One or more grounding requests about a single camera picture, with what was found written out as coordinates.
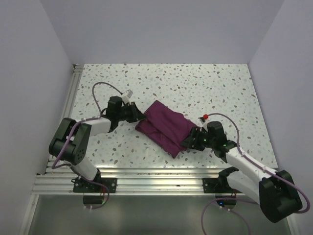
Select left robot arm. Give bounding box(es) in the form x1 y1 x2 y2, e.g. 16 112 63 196
48 96 146 192

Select aluminium frame rails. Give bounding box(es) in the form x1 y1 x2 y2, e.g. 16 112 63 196
23 64 300 235

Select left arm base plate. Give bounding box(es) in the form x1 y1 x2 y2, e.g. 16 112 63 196
71 177 117 193

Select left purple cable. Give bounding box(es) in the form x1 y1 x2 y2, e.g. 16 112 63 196
52 82 127 210

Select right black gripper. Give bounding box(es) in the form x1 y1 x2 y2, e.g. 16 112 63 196
179 126 216 152

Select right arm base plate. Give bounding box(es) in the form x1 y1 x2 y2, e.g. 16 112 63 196
202 178 240 194

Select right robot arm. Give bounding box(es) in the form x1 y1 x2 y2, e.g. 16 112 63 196
180 121 303 223

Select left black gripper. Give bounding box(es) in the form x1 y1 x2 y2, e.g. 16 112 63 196
116 101 146 123

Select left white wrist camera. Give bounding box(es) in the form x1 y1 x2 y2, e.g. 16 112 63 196
122 90 133 104

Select purple cloth mat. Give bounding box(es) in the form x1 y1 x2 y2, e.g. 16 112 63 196
135 100 196 158

